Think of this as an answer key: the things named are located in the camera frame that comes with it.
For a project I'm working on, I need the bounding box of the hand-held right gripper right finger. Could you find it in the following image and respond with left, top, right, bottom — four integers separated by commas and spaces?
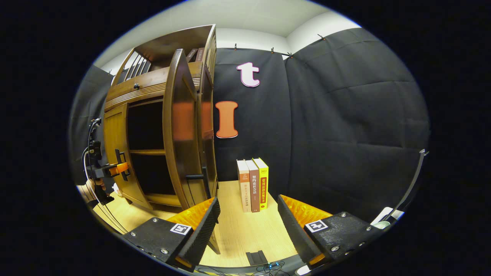
277, 194, 388, 269

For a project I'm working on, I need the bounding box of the small black object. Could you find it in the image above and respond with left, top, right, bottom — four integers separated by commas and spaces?
245, 251, 268, 266

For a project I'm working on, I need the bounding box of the black backdrop cloth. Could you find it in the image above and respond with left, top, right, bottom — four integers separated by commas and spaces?
69, 28, 430, 223

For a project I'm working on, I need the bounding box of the wooden double-door shoe cabinet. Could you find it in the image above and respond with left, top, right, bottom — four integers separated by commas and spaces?
103, 24, 219, 211

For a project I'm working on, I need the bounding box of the yellow book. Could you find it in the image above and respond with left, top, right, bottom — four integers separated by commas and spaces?
252, 157, 269, 210

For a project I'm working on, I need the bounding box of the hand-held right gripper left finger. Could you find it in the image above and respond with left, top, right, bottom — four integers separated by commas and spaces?
122, 197, 221, 273

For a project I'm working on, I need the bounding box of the black curved bar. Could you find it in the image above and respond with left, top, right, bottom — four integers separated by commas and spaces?
384, 149, 427, 223

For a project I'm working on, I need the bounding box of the white device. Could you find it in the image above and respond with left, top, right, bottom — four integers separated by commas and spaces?
370, 207, 405, 230

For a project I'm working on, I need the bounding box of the wooden cabinet drawer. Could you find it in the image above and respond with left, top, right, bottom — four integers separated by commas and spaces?
104, 61, 203, 112

